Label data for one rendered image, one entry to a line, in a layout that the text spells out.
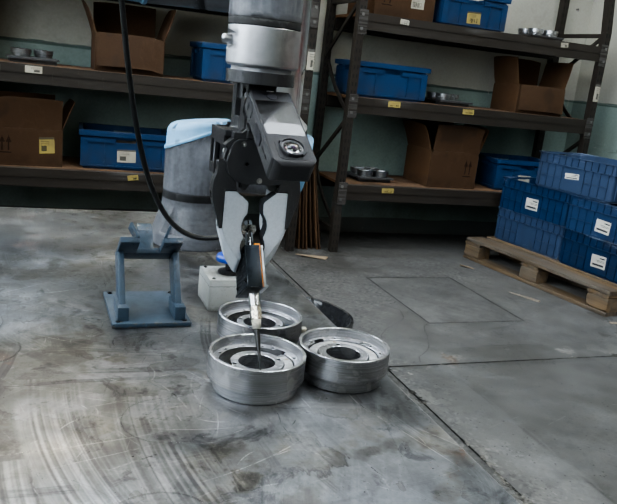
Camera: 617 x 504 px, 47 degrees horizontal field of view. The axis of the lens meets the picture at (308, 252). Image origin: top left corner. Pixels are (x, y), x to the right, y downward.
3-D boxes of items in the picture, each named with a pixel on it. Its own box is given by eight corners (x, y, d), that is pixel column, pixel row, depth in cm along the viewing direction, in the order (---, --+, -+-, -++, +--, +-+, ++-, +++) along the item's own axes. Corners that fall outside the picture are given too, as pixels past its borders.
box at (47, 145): (76, 168, 405) (78, 101, 396) (-19, 165, 384) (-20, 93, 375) (67, 157, 440) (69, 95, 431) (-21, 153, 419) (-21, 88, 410)
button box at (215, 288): (256, 310, 102) (259, 277, 101) (207, 311, 100) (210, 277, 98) (242, 292, 109) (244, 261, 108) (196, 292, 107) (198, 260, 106)
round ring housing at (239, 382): (262, 419, 71) (266, 381, 70) (185, 384, 77) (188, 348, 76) (320, 387, 80) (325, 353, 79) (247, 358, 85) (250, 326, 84)
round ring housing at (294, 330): (223, 361, 84) (226, 328, 83) (209, 328, 93) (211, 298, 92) (309, 360, 87) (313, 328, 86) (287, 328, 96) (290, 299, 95)
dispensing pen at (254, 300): (252, 368, 72) (240, 212, 77) (241, 376, 75) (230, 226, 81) (273, 367, 73) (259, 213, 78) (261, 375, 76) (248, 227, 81)
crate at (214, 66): (266, 85, 469) (269, 50, 464) (284, 89, 435) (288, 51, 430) (187, 77, 451) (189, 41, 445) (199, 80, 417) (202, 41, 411)
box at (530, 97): (567, 117, 505) (578, 63, 496) (510, 111, 493) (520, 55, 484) (536, 112, 543) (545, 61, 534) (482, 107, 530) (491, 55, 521)
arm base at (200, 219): (145, 230, 140) (147, 180, 138) (220, 232, 145) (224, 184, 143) (156, 251, 126) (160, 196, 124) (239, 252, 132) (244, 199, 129)
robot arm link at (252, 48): (312, 32, 71) (232, 22, 68) (307, 79, 73) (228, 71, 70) (287, 32, 78) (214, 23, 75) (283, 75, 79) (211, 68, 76)
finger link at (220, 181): (244, 228, 78) (258, 149, 76) (249, 232, 76) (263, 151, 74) (202, 223, 76) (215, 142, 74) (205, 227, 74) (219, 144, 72)
